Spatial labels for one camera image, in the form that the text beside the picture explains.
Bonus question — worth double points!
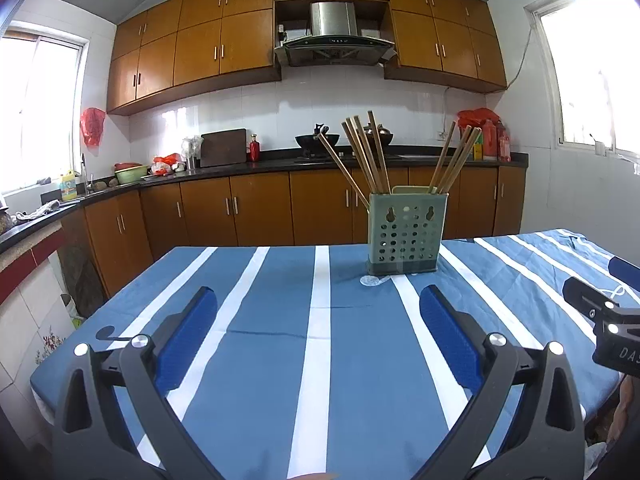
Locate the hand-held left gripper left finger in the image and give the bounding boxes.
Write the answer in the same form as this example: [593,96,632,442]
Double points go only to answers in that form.
[52,286,226,480]

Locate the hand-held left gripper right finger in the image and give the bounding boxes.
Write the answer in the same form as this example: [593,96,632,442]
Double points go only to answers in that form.
[417,284,586,480]

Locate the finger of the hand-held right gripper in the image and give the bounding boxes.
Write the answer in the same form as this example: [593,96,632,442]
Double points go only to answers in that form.
[609,256,640,287]
[562,277,622,322]

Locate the green perforated chopstick holder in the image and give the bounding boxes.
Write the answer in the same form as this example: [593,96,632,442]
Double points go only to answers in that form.
[367,186,449,276]

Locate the person's right hand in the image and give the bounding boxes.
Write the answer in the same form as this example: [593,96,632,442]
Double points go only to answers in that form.
[606,376,637,445]

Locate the blue white striped tablecloth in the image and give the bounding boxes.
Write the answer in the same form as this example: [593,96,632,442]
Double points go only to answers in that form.
[30,230,640,480]

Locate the brown lower kitchen cabinets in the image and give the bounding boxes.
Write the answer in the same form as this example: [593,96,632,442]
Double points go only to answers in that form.
[60,165,526,301]

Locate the brown kitchen cabinets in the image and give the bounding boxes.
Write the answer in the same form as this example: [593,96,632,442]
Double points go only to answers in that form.
[106,0,508,116]
[60,165,526,301]

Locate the green basin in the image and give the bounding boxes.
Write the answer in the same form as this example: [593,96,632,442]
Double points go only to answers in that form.
[114,164,149,184]

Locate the red plastic bags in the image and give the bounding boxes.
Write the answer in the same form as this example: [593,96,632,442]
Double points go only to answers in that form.
[150,153,183,177]

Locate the red condiment bottles and bag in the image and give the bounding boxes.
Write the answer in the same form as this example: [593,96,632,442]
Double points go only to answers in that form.
[456,107,512,163]

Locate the dark wooden cutting board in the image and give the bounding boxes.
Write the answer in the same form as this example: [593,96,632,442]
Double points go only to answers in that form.
[200,128,248,168]

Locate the grey rag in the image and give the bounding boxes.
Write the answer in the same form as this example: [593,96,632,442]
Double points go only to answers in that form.
[15,200,62,223]

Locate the window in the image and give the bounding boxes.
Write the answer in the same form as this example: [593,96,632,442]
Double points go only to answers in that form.
[525,0,640,161]
[0,21,88,196]

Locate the black kitchen countertop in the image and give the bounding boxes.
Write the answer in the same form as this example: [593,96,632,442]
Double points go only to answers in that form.
[0,151,529,256]

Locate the black wok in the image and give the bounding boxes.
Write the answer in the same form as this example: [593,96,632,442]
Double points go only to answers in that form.
[362,122,394,147]
[295,124,341,148]

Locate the gas stove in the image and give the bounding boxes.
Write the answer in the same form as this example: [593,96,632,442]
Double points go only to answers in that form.
[295,144,401,162]

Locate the hanging red plastic bag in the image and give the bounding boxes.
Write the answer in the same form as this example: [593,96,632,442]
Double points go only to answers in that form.
[80,107,107,147]

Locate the brown upper kitchen cabinets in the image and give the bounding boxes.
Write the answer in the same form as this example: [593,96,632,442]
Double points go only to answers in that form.
[106,0,508,116]

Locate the steel range hood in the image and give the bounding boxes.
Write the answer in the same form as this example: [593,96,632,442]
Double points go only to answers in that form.
[274,1,397,67]

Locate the wall power cable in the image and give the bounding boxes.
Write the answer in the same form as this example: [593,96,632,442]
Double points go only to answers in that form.
[437,10,532,141]

